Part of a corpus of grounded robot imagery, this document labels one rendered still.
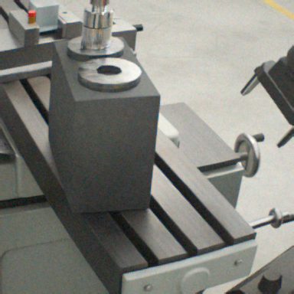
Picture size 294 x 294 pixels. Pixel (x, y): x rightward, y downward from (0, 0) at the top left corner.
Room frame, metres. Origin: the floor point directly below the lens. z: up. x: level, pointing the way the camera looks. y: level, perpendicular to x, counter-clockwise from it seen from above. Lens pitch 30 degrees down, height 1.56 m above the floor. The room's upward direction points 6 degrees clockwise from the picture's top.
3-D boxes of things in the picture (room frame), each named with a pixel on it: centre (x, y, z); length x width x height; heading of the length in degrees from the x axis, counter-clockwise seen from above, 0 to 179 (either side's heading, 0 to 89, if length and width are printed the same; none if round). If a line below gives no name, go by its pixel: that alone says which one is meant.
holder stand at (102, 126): (0.99, 0.08, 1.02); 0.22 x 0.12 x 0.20; 18
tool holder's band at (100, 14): (1.03, 0.09, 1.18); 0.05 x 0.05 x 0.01
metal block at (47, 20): (1.40, 0.25, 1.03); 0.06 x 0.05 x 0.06; 30
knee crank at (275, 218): (1.46, -0.32, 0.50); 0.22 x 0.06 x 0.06; 119
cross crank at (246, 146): (1.57, -0.22, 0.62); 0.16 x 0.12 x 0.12; 119
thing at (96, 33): (1.03, 0.09, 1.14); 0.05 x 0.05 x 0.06
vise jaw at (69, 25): (1.43, 0.20, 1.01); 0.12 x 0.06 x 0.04; 30
